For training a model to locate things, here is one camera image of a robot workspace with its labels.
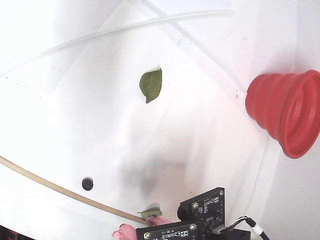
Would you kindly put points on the long wooden stick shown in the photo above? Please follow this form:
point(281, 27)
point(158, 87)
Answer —
point(67, 192)

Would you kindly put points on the red collapsible silicone cup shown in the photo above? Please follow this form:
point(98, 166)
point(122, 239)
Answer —
point(275, 112)

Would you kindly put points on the white paper sheet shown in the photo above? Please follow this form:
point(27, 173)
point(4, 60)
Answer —
point(125, 137)

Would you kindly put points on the blueberry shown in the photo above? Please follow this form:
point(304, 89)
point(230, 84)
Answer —
point(87, 184)

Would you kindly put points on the pink-tipped gripper finger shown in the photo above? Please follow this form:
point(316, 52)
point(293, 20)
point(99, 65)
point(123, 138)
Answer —
point(126, 232)
point(158, 220)

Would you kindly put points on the light green curled leaf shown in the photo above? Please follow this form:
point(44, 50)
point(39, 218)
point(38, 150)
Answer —
point(150, 213)

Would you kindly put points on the dark green flat leaf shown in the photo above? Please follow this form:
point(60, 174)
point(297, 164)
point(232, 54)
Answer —
point(151, 85)

